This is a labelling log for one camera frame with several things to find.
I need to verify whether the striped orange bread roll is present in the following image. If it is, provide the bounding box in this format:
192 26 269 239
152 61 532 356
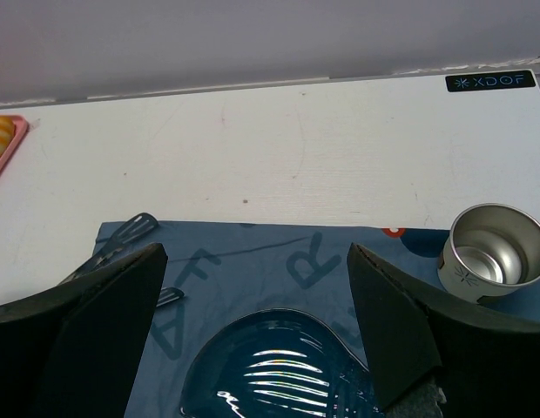
0 116 15 158

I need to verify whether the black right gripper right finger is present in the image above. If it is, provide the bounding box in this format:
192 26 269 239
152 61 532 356
348 244 540 417

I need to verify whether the gold spoon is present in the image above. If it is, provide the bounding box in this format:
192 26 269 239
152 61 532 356
60 212 159 285

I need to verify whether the stainless steel cup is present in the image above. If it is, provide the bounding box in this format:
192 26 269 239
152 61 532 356
437 204 540 303

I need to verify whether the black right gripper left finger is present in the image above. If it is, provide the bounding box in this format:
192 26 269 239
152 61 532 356
0 243 167 417

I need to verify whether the blue shell-shaped ceramic plate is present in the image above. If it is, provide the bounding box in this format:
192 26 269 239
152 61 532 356
179 309 383 417

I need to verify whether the gold fork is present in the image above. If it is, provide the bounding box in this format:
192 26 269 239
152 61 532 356
156 287 185 308

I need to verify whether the pink plastic tray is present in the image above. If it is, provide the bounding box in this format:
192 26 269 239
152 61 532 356
0 115 29 175

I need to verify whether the black XDOF logo sticker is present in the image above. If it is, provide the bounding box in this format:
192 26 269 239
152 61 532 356
445 70 537 92

